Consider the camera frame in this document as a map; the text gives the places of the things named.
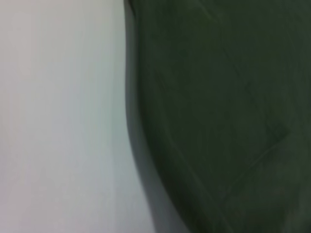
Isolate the dark green t-shirt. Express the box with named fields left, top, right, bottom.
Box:
left=123, top=0, right=311, bottom=233

